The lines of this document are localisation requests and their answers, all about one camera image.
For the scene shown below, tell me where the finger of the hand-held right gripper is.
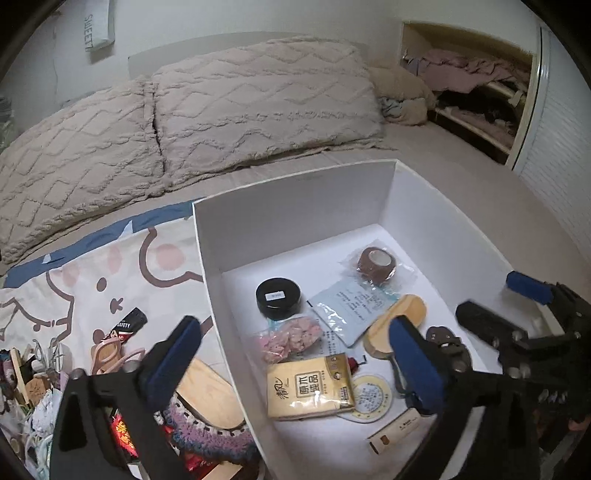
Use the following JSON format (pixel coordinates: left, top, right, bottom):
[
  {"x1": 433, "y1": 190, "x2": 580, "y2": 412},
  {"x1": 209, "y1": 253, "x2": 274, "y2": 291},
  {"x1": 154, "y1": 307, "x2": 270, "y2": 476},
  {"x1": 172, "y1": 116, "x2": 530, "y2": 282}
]
[
  {"x1": 455, "y1": 301, "x2": 532, "y2": 361},
  {"x1": 505, "y1": 271, "x2": 591, "y2": 325}
]

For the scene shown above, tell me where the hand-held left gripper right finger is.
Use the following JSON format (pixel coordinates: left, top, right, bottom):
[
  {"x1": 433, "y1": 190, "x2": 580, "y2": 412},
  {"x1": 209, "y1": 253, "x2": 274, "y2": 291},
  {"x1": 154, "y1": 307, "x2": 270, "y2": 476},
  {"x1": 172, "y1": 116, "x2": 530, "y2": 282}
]
[{"x1": 388, "y1": 315, "x2": 541, "y2": 480}]

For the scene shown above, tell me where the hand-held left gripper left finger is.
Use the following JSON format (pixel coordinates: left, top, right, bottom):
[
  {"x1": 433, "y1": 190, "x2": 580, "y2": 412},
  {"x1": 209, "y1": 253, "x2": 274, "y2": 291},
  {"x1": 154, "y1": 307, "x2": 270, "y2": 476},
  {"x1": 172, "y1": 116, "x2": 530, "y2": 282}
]
[{"x1": 48, "y1": 315, "x2": 202, "y2": 480}]

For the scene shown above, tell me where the dark brown hair claw clip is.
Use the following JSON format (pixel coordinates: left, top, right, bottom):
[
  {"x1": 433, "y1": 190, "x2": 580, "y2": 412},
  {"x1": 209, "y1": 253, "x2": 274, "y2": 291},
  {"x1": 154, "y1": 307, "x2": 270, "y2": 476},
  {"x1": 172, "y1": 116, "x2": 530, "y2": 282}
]
[{"x1": 425, "y1": 325, "x2": 472, "y2": 374}]

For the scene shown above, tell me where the pale blue medicine sachet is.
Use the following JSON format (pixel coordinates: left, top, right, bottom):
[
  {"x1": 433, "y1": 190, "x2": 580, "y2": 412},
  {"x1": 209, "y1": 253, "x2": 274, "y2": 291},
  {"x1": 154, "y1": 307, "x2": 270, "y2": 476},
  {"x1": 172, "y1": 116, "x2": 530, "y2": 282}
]
[{"x1": 307, "y1": 276, "x2": 398, "y2": 348}]

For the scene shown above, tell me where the white cardboard box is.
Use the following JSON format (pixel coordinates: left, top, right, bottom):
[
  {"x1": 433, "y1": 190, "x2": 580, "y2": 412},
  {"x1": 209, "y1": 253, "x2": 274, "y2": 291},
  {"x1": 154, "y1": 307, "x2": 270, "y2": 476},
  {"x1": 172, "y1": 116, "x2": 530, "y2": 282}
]
[{"x1": 191, "y1": 159, "x2": 561, "y2": 480}]

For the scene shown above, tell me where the flat wooden paddle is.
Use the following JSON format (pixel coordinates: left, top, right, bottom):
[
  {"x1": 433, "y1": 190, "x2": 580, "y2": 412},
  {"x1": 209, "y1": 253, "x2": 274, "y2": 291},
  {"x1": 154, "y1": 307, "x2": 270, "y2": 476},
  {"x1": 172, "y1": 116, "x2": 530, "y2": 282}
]
[{"x1": 173, "y1": 357, "x2": 245, "y2": 428}]

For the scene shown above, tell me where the round cream tin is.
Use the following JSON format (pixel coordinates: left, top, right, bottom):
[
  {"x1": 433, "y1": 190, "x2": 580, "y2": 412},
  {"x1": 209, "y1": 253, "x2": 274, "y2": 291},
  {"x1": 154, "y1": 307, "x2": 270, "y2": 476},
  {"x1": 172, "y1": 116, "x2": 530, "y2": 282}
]
[{"x1": 337, "y1": 373, "x2": 394, "y2": 422}]

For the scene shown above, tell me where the black red-label packet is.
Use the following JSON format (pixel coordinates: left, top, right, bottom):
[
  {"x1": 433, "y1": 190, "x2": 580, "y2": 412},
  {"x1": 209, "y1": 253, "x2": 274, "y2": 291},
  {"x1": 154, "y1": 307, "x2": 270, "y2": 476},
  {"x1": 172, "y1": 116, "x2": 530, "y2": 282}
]
[{"x1": 107, "y1": 308, "x2": 148, "y2": 344}]

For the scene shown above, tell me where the oval wooden hairbrush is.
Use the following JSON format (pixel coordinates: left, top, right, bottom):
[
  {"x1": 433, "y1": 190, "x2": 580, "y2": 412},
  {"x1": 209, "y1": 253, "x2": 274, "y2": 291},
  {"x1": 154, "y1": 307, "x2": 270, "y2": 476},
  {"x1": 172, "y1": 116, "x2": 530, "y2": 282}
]
[{"x1": 363, "y1": 294, "x2": 426, "y2": 360}]

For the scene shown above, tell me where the pink hair clip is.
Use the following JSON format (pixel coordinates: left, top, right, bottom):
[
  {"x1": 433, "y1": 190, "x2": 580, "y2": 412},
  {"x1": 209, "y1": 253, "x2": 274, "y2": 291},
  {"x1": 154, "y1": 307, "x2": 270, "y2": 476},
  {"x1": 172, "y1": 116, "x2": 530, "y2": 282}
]
[{"x1": 90, "y1": 339, "x2": 146, "y2": 376}]

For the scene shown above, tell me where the small beige slim box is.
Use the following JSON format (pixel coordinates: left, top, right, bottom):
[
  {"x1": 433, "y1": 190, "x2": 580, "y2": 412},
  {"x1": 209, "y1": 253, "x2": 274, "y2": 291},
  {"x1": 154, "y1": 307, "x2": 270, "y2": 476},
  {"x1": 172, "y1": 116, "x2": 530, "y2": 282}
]
[{"x1": 368, "y1": 408, "x2": 423, "y2": 455}]

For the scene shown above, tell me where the purple crocheted coaster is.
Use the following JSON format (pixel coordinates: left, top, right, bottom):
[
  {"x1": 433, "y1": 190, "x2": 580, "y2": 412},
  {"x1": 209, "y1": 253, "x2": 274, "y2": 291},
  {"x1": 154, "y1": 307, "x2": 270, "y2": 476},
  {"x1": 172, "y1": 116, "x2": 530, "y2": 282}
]
[{"x1": 154, "y1": 397, "x2": 259, "y2": 462}]

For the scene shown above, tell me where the red packet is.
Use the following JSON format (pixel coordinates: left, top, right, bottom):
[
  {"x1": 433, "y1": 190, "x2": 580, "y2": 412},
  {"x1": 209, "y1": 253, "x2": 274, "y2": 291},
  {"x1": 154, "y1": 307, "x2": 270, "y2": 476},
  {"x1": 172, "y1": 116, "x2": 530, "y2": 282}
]
[{"x1": 111, "y1": 413, "x2": 139, "y2": 457}]

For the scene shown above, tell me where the brown tape roll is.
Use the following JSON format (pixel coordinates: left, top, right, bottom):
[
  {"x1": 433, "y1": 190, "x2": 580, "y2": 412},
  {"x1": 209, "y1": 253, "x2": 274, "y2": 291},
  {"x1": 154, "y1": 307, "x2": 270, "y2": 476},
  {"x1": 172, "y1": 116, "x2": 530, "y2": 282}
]
[{"x1": 357, "y1": 246, "x2": 398, "y2": 283}]

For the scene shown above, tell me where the yellow tissue pack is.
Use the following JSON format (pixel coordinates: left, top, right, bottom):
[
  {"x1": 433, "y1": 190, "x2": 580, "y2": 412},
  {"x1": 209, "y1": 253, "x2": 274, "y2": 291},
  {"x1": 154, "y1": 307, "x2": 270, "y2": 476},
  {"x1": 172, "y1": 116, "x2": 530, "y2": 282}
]
[{"x1": 267, "y1": 353, "x2": 356, "y2": 421}]

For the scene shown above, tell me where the clear bag of pink pieces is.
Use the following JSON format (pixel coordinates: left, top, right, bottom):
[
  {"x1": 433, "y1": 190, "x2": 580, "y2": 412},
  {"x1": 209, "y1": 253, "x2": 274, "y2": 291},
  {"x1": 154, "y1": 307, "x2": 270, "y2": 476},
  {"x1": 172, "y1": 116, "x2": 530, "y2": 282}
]
[{"x1": 252, "y1": 314, "x2": 324, "y2": 365}]

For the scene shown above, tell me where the cartoon printed blanket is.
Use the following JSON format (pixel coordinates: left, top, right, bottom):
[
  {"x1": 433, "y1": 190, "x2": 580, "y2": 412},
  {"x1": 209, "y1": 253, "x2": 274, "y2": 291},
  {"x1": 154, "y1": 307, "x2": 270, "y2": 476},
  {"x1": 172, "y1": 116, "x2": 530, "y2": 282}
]
[{"x1": 0, "y1": 200, "x2": 259, "y2": 480}]

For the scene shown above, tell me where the black round tin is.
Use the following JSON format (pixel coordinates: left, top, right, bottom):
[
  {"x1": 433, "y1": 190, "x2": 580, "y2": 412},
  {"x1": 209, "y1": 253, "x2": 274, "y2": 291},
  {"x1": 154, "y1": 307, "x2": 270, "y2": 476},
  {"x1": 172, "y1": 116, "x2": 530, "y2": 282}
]
[{"x1": 255, "y1": 277, "x2": 303, "y2": 320}]

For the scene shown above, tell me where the white louvered door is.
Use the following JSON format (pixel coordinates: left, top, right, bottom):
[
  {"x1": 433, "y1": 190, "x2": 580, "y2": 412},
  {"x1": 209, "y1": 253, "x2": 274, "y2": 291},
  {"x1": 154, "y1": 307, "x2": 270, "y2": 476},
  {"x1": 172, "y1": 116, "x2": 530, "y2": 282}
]
[{"x1": 512, "y1": 28, "x2": 591, "y2": 259}]

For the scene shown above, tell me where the heap of small sundries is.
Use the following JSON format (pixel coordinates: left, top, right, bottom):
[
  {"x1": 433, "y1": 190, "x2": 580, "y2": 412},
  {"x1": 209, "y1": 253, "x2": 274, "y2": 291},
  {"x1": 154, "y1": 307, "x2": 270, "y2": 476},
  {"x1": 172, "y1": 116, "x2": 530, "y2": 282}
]
[{"x1": 0, "y1": 342, "x2": 65, "y2": 467}]

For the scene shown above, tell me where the cream closet shelf unit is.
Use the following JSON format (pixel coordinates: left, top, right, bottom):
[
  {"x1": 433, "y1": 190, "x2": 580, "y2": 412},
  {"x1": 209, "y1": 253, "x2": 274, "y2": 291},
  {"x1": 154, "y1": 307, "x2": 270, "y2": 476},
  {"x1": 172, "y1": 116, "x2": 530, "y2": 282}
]
[{"x1": 399, "y1": 21, "x2": 541, "y2": 167}]

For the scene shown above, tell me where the pile of dark clothes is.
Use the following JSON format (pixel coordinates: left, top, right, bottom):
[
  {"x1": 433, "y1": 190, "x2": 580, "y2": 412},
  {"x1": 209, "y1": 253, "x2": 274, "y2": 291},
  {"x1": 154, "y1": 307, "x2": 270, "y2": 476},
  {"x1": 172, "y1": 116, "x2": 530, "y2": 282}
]
[{"x1": 436, "y1": 88, "x2": 522, "y2": 139}]

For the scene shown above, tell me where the beige zigzag textured pillow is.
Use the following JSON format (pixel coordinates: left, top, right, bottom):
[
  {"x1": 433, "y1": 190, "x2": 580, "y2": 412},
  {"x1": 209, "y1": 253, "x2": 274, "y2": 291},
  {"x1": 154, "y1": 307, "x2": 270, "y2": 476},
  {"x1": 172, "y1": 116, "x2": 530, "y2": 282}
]
[
  {"x1": 150, "y1": 38, "x2": 398, "y2": 174},
  {"x1": 0, "y1": 78, "x2": 167, "y2": 264}
]

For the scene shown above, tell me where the pale blue cloth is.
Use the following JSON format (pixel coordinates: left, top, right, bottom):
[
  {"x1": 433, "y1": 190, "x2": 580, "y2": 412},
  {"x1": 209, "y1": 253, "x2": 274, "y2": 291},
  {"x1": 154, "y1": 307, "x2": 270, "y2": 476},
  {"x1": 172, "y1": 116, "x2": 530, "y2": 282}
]
[{"x1": 379, "y1": 97, "x2": 409, "y2": 121}]

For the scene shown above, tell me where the pile of pink clothes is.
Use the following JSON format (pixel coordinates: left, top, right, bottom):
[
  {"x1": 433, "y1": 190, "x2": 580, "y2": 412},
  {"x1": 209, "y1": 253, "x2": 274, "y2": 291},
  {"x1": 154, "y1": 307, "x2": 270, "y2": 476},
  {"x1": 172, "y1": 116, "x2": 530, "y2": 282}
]
[{"x1": 406, "y1": 48, "x2": 532, "y2": 93}]

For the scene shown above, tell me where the beige plush blanket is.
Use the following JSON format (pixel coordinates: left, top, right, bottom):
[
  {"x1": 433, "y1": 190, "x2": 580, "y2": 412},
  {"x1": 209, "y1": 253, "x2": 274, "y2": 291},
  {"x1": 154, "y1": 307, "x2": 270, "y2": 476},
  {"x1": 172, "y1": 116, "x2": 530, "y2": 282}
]
[{"x1": 367, "y1": 65, "x2": 437, "y2": 126}]

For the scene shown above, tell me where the white hanging wall pouch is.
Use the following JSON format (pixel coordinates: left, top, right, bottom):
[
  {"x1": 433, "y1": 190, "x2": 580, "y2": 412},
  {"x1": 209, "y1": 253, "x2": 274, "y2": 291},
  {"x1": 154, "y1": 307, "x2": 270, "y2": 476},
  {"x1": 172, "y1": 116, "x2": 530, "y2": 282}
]
[{"x1": 83, "y1": 0, "x2": 116, "y2": 51}]

